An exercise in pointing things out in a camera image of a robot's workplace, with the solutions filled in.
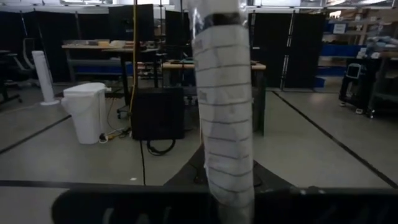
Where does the long black floor cable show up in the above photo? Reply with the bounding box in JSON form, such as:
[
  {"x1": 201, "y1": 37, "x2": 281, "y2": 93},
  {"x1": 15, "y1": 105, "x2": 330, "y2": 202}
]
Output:
[{"x1": 139, "y1": 139, "x2": 147, "y2": 187}]

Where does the black partition panel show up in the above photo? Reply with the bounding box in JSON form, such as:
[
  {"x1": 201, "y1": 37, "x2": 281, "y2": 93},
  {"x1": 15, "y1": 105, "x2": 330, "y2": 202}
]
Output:
[{"x1": 248, "y1": 12, "x2": 326, "y2": 90}]

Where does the coiled black cable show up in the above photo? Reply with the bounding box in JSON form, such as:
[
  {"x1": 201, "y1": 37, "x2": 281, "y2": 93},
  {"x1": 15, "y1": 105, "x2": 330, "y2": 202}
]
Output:
[{"x1": 146, "y1": 139, "x2": 177, "y2": 157}]

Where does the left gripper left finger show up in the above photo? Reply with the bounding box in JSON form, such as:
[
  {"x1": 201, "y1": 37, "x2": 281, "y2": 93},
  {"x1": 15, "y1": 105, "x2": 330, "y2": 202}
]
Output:
[{"x1": 52, "y1": 145, "x2": 216, "y2": 224}]

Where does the white tower fan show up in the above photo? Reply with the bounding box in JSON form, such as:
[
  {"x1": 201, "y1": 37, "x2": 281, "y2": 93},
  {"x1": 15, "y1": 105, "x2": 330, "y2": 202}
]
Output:
[{"x1": 30, "y1": 50, "x2": 60, "y2": 106}]

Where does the power strip with plugs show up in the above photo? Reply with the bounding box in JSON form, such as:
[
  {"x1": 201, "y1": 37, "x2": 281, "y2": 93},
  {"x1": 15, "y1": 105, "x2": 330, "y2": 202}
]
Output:
[{"x1": 98, "y1": 126, "x2": 132, "y2": 144}]

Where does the wooden top workbench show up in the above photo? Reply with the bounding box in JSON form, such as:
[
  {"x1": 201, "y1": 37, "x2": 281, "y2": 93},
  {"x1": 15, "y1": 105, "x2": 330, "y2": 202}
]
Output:
[{"x1": 61, "y1": 39, "x2": 161, "y2": 82}]

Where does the black equipment cart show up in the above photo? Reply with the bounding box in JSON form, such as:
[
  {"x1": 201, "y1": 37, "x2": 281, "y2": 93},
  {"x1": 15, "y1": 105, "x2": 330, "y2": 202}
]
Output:
[{"x1": 338, "y1": 58, "x2": 384, "y2": 119}]

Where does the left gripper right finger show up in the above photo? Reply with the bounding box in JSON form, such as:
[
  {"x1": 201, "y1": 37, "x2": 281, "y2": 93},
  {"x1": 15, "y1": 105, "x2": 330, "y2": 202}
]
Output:
[{"x1": 252, "y1": 160, "x2": 398, "y2": 224}]

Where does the white trash bin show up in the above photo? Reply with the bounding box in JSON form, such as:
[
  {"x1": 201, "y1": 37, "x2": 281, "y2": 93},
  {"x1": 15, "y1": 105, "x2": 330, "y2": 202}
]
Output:
[{"x1": 60, "y1": 82, "x2": 112, "y2": 145}]

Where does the wooden top desk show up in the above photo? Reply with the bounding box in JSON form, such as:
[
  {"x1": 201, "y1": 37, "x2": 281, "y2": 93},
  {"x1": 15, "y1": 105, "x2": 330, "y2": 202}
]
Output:
[{"x1": 161, "y1": 60, "x2": 267, "y2": 135}]

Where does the black box on floor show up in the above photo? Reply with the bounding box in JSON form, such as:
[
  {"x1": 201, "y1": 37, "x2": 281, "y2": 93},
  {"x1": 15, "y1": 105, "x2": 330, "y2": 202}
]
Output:
[{"x1": 130, "y1": 86, "x2": 185, "y2": 141}]

